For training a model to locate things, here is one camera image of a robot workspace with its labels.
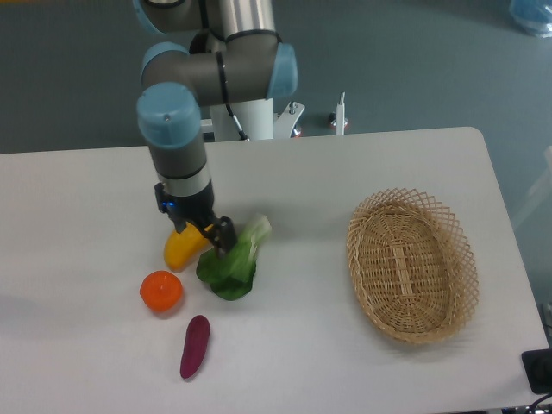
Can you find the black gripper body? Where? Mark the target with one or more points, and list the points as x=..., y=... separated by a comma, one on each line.
x=196, y=209

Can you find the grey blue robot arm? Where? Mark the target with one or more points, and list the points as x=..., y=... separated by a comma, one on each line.
x=176, y=83

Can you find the green bok choy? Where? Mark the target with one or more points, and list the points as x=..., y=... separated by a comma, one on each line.
x=231, y=277

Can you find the orange tangerine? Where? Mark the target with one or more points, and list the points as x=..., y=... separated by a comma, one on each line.
x=161, y=290

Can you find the purple sweet potato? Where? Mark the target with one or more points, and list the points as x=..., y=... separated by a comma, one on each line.
x=197, y=337

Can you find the woven wicker basket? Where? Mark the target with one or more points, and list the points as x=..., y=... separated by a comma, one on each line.
x=412, y=268

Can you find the black device at table edge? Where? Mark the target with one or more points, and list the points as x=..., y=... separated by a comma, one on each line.
x=537, y=367

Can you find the blue plastic bag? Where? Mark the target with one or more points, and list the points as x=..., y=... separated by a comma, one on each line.
x=534, y=16

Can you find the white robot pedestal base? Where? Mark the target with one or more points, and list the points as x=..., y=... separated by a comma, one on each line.
x=253, y=121

